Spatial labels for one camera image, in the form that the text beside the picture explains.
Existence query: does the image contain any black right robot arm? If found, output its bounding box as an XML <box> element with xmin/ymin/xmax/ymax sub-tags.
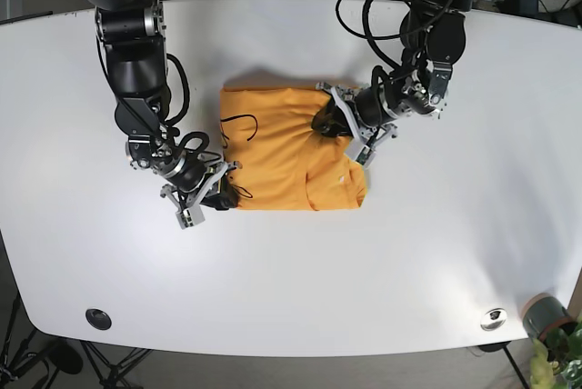
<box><xmin>87</xmin><ymin>0</ymin><xmax>239</xmax><ymax>229</ymax></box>

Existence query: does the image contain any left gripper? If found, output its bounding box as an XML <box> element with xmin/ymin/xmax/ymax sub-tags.
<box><xmin>311</xmin><ymin>66</ymin><xmax>453</xmax><ymax>168</ymax></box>

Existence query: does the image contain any green potted plant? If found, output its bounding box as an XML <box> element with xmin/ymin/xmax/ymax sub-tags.
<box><xmin>530</xmin><ymin>322</ymin><xmax>581</xmax><ymax>389</ymax></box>

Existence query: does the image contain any grey plant pot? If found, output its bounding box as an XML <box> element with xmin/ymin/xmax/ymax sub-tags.
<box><xmin>520</xmin><ymin>293</ymin><xmax>577</xmax><ymax>342</ymax></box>

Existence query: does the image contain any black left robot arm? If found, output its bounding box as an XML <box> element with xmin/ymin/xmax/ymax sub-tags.
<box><xmin>311</xmin><ymin>0</ymin><xmax>473</xmax><ymax>167</ymax></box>

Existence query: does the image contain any orange yellow T-shirt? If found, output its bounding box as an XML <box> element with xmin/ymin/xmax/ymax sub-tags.
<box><xmin>219</xmin><ymin>87</ymin><xmax>367</xmax><ymax>211</ymax></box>

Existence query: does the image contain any silver table grommet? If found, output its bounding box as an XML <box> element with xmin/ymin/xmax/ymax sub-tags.
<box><xmin>480</xmin><ymin>308</ymin><xmax>507</xmax><ymax>332</ymax></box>

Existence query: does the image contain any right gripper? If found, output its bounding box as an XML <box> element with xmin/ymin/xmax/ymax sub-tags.
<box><xmin>127</xmin><ymin>139</ymin><xmax>241</xmax><ymax>229</ymax></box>

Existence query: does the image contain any black table grommet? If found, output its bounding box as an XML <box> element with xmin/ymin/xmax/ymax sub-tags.
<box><xmin>85</xmin><ymin>308</ymin><xmax>112</xmax><ymax>331</ymax></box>

